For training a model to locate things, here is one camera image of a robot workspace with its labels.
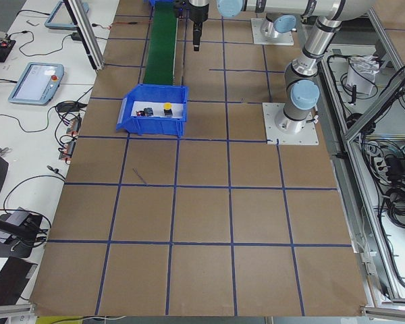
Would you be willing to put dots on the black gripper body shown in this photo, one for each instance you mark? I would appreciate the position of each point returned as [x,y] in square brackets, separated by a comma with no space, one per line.
[198,14]

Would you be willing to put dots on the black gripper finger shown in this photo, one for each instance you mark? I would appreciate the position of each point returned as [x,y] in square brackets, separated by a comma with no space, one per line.
[197,33]

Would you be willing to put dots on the yellow push button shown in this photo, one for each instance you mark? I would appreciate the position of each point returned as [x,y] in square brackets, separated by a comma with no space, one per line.
[167,109]

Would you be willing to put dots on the red push button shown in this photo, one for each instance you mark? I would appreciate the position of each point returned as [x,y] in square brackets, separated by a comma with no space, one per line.
[145,112]

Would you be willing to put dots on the green conveyor belt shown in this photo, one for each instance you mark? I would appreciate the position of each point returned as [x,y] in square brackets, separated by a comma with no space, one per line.
[160,62]

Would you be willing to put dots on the blue bin with white liner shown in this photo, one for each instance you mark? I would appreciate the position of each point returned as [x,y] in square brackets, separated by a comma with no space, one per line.
[154,96]

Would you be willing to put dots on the black power adapter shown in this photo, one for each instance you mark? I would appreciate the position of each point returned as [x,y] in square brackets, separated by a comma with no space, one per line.
[75,36]

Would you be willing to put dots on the far teach pendant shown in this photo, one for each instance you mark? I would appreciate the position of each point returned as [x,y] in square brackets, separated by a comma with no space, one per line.
[59,18]

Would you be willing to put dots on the teach pendant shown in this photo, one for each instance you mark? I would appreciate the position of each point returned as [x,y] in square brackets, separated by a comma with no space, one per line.
[37,84]
[59,18]

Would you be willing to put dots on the near teach pendant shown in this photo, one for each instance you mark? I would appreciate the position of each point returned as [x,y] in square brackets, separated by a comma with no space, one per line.
[37,84]

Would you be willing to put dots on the white paper bag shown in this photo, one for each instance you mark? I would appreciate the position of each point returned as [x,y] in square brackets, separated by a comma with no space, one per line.
[362,71]

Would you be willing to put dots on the black monitor stand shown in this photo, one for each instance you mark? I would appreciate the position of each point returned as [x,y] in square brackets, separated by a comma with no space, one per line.
[18,233]

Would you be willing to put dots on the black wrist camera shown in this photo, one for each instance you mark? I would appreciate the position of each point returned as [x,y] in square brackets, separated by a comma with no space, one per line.
[179,8]

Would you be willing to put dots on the aluminium frame post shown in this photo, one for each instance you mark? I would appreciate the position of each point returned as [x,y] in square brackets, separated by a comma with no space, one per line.
[80,20]

